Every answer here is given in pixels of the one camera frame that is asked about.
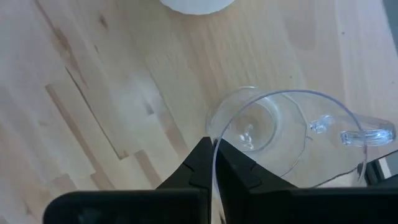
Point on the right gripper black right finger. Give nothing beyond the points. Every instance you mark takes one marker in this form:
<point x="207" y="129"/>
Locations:
<point x="239" y="177"/>

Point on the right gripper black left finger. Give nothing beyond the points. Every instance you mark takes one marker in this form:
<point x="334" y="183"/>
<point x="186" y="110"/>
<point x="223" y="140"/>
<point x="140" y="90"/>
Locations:
<point x="192" y="174"/>

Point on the clear glass mug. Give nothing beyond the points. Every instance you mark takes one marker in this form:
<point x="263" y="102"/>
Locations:
<point x="264" y="130"/>

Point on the white ceramic mug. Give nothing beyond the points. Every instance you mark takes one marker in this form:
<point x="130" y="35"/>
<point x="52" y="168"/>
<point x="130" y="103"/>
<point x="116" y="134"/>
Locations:
<point x="197" y="6"/>

